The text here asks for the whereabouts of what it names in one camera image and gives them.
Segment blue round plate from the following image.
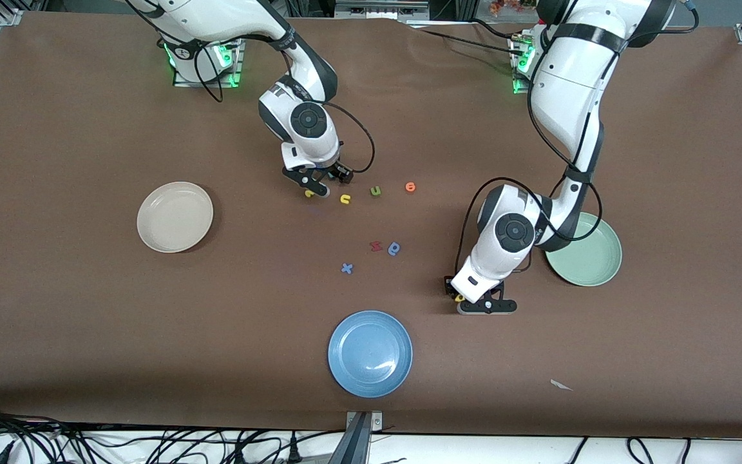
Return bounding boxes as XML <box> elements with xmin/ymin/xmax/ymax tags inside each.
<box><xmin>327</xmin><ymin>310</ymin><xmax>414</xmax><ymax>399</ymax></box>

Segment green round plate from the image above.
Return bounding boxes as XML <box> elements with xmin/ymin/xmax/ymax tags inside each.
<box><xmin>544</xmin><ymin>211</ymin><xmax>623</xmax><ymax>287</ymax></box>

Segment beige round plate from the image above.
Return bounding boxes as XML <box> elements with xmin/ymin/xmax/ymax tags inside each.
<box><xmin>137</xmin><ymin>181</ymin><xmax>214</xmax><ymax>254</ymax></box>

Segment orange artificial flowers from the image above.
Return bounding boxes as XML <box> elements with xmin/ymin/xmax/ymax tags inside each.
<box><xmin>488</xmin><ymin>0</ymin><xmax>539</xmax><ymax>18</ymax></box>

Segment brown table cover sheet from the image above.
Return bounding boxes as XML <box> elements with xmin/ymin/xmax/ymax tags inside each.
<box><xmin>0</xmin><ymin>11</ymin><xmax>742</xmax><ymax>440</ymax></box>

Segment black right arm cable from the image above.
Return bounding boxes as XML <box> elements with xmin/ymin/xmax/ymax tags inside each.
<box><xmin>194</xmin><ymin>42</ymin><xmax>376</xmax><ymax>175</ymax></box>

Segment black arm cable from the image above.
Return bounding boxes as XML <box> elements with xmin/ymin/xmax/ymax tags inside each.
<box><xmin>455</xmin><ymin>0</ymin><xmax>700</xmax><ymax>275</ymax></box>
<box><xmin>194</xmin><ymin>42</ymin><xmax>376</xmax><ymax>175</ymax></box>

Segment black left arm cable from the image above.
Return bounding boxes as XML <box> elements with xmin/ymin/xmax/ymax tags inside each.
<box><xmin>455</xmin><ymin>0</ymin><xmax>700</xmax><ymax>275</ymax></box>

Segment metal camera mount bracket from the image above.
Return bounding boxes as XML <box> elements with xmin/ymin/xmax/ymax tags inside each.
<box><xmin>329</xmin><ymin>411</ymin><xmax>385</xmax><ymax>464</ymax></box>

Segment aluminium frame beam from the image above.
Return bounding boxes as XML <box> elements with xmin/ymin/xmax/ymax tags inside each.
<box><xmin>334</xmin><ymin>0</ymin><xmax>431</xmax><ymax>21</ymax></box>

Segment black base power cable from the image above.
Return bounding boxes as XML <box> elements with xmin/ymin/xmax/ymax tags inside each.
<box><xmin>410</xmin><ymin>18</ymin><xmax>529</xmax><ymax>59</ymax></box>

